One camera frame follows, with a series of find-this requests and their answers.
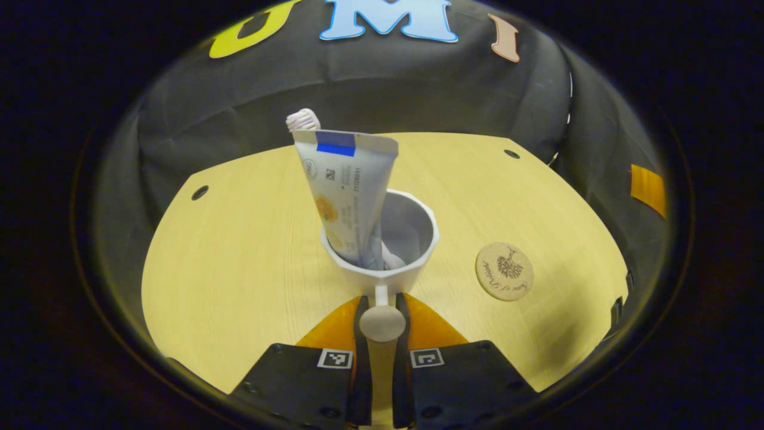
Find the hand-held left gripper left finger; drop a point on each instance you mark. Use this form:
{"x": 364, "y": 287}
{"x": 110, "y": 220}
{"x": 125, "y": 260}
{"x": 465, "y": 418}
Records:
{"x": 361, "y": 376}

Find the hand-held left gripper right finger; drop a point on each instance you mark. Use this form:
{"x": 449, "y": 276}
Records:
{"x": 400, "y": 382}

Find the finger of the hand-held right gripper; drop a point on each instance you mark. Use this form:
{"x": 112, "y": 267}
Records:
{"x": 647, "y": 190}

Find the round cork coaster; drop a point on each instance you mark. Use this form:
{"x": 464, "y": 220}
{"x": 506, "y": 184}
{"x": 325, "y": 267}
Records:
{"x": 504, "y": 272}

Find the white cup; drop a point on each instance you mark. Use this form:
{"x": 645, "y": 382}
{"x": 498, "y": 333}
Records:
{"x": 412, "y": 227}

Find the white toothpaste tube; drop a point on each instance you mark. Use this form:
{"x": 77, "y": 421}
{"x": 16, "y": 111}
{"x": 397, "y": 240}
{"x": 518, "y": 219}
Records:
{"x": 349, "y": 191}

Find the white pink toothbrush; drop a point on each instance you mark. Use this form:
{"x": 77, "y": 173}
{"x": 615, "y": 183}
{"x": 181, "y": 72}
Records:
{"x": 303, "y": 120}

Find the black backdrop cloth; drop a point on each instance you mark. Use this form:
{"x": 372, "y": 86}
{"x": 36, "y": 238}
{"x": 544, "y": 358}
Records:
{"x": 418, "y": 89}

